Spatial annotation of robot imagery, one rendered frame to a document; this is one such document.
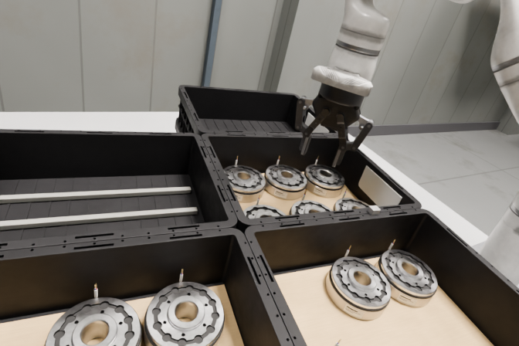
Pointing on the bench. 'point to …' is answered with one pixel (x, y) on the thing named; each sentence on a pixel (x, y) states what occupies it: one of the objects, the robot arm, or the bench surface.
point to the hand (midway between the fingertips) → (320, 152)
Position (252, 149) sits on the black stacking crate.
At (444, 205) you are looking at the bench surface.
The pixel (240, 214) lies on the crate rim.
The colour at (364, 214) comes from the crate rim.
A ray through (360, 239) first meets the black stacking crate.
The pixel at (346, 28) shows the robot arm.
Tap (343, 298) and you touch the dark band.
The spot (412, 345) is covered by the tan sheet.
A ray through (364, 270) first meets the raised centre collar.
